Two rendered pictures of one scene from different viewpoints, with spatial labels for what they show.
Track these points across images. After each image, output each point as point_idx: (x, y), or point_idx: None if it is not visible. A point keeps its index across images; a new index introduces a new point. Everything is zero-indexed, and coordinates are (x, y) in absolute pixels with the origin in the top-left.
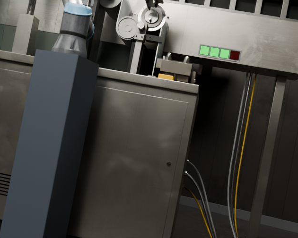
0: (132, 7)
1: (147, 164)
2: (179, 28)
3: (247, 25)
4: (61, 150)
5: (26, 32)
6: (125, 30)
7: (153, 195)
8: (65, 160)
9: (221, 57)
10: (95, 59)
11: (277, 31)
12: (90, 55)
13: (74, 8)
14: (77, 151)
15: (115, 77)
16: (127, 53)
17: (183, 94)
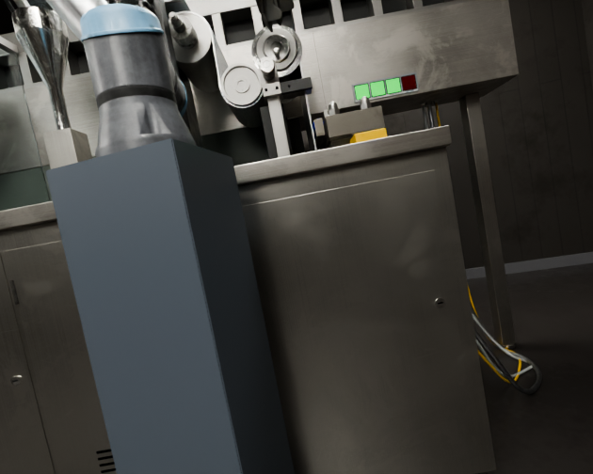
0: (229, 65)
1: (399, 319)
2: (312, 72)
3: (410, 29)
4: (237, 420)
5: (70, 161)
6: (240, 91)
7: (432, 371)
8: (253, 427)
9: (391, 92)
10: None
11: (457, 23)
12: None
13: (105, 16)
14: (265, 372)
15: (270, 175)
16: (248, 139)
17: (419, 157)
